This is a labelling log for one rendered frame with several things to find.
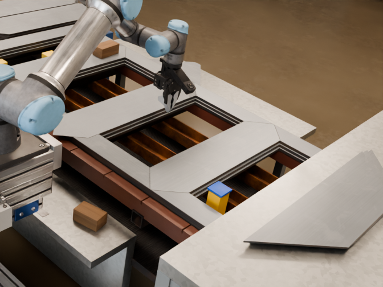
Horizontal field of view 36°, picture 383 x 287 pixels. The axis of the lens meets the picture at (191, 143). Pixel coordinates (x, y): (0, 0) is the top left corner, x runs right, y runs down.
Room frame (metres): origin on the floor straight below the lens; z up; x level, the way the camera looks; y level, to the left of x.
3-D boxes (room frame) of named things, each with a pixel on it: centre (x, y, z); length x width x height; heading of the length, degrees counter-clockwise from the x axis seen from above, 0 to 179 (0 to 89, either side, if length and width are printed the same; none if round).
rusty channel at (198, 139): (2.26, 0.15, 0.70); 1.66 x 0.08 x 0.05; 55
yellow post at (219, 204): (1.57, -0.12, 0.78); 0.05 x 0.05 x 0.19; 55
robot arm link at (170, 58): (2.01, 0.13, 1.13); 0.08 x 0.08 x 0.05
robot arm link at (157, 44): (1.93, 0.18, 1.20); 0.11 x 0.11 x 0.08; 65
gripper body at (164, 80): (2.02, 0.13, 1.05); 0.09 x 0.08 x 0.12; 55
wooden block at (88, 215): (1.53, 0.29, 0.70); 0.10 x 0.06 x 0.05; 66
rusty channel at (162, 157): (2.09, 0.27, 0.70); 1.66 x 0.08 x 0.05; 55
